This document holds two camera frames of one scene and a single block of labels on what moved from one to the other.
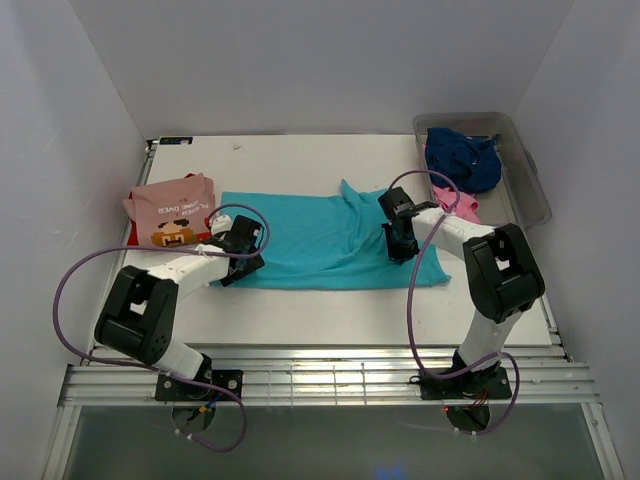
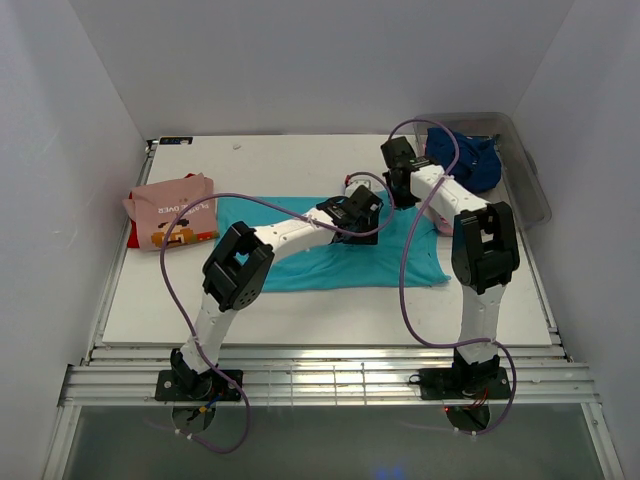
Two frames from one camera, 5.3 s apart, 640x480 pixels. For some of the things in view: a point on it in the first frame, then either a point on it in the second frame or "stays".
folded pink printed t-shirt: [173, 213] stays
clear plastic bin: [520, 197] stays
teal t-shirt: [325, 239] stays
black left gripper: [245, 265] → [357, 230]
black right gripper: [400, 245] → [398, 195]
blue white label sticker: [175, 140] stays
